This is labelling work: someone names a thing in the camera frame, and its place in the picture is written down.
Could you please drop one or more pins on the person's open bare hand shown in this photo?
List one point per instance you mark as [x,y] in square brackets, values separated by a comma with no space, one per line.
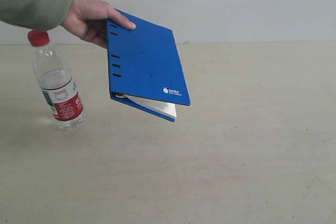
[86,20]

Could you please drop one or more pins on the clear water bottle red label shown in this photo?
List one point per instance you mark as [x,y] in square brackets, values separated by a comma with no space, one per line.
[55,79]

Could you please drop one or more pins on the green knit sleeve forearm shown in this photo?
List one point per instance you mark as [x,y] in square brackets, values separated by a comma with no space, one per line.
[41,15]

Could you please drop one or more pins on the blue ring binder notebook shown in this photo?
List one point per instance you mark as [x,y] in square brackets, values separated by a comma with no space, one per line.
[144,68]

